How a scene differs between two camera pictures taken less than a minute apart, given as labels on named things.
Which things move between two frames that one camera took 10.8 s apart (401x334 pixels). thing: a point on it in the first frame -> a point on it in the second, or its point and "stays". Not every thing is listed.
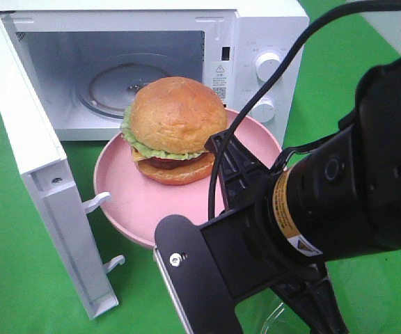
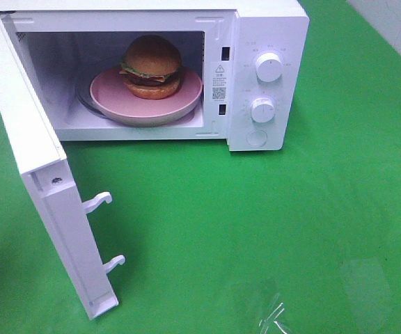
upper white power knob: (266, 65) stays
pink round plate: (135, 206) -> (110, 100)
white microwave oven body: (86, 58) stays
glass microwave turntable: (113, 89) -> (83, 92)
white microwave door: (38, 156) stays
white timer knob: (263, 111) stays
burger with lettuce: (168, 124) -> (150, 66)
